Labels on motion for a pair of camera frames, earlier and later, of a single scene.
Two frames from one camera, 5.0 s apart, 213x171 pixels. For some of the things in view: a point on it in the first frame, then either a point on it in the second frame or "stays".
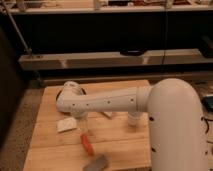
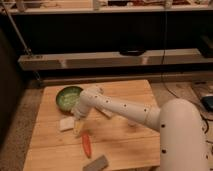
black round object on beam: x=132 y=52 stays
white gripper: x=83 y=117 → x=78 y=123
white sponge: x=66 y=124 stays
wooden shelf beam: x=114 y=59 stays
